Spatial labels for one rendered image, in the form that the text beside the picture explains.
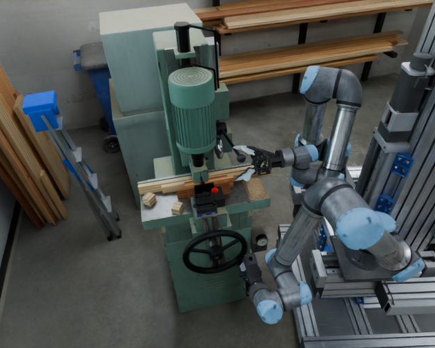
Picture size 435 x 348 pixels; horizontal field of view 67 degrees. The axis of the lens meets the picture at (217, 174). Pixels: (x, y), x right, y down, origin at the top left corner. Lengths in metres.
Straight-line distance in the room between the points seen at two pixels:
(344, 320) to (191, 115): 1.40
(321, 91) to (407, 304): 0.92
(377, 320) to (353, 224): 1.26
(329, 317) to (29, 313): 1.83
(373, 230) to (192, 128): 0.75
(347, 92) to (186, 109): 0.63
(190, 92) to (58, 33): 2.51
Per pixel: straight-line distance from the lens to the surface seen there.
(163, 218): 1.51
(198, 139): 1.35
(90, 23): 3.57
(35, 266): 2.77
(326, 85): 1.41
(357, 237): 0.96
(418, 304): 1.63
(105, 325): 2.33
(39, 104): 2.03
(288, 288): 1.22
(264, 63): 3.55
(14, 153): 2.58
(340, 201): 0.96
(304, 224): 1.11
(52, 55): 3.69
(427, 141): 1.38
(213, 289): 2.07
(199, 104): 1.26
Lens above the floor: 2.01
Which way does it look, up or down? 41 degrees down
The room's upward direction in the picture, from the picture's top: 2 degrees counter-clockwise
